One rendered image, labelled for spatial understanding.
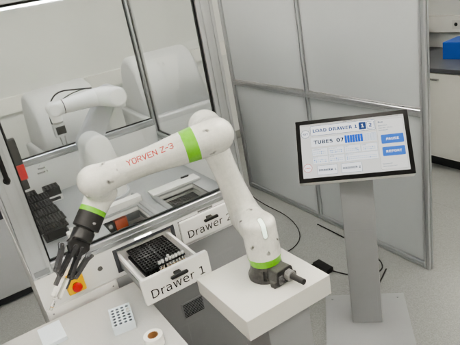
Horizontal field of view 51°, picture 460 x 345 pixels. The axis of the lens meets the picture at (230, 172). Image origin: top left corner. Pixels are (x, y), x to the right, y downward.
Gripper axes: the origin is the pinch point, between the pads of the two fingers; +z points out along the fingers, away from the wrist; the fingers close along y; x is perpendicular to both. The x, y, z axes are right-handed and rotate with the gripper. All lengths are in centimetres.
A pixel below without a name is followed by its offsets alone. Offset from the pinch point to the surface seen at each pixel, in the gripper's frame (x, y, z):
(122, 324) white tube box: -4.5, -30.9, 5.9
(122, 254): -33, -37, -20
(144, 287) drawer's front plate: 0.1, -31.3, -9.3
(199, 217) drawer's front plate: -19, -59, -47
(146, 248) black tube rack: -26, -43, -26
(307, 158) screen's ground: 11, -85, -89
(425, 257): 14, -212, -84
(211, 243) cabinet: -22, -74, -40
